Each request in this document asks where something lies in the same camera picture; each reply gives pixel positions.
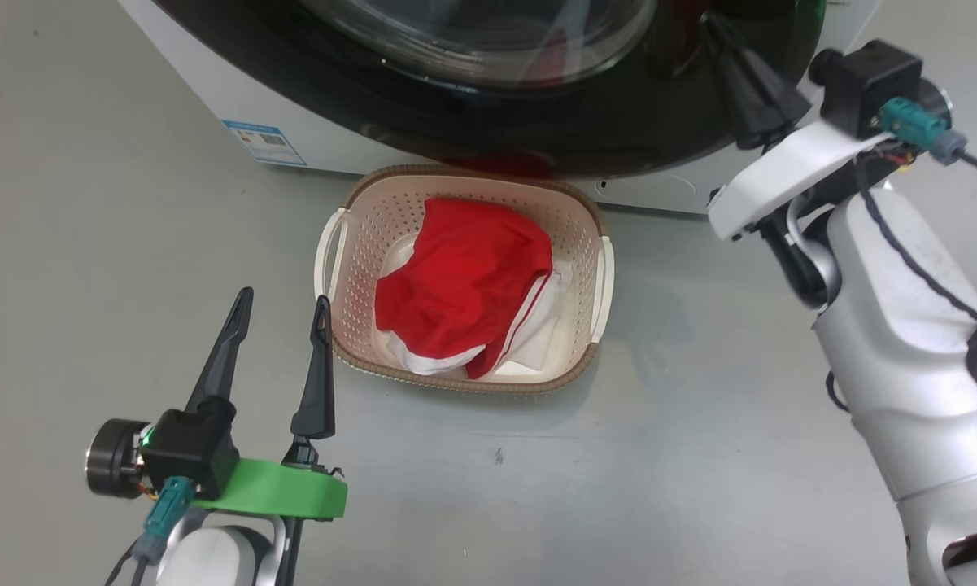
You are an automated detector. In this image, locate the washing machine glass door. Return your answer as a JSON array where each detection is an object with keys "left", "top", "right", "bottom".
[{"left": 150, "top": 0, "right": 827, "bottom": 180}]

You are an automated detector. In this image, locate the blue energy label sticker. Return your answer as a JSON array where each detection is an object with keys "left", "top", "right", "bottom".
[{"left": 222, "top": 120, "right": 307, "bottom": 168}]

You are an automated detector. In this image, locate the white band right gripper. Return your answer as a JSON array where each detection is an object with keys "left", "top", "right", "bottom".
[{"left": 704, "top": 12, "right": 892, "bottom": 310}]

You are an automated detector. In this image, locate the thin black braided arm cable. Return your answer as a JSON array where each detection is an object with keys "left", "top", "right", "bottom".
[{"left": 826, "top": 155, "right": 977, "bottom": 416}]

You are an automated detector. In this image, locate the white front-load washing machine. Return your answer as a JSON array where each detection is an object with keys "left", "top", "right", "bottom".
[{"left": 118, "top": 0, "right": 883, "bottom": 216}]

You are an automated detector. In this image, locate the red and white garment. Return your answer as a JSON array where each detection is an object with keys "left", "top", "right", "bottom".
[{"left": 374, "top": 198, "right": 574, "bottom": 380}]

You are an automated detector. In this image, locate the black cable with teal connector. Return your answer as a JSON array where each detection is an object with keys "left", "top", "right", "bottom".
[
  {"left": 879, "top": 98, "right": 977, "bottom": 184},
  {"left": 102, "top": 476, "right": 196, "bottom": 586}
]

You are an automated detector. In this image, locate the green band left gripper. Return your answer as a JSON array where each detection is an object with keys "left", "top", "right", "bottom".
[{"left": 85, "top": 286, "right": 348, "bottom": 522}]

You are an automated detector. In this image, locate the cream perforated laundry basket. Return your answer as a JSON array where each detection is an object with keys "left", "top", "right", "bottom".
[{"left": 314, "top": 164, "right": 616, "bottom": 396}]

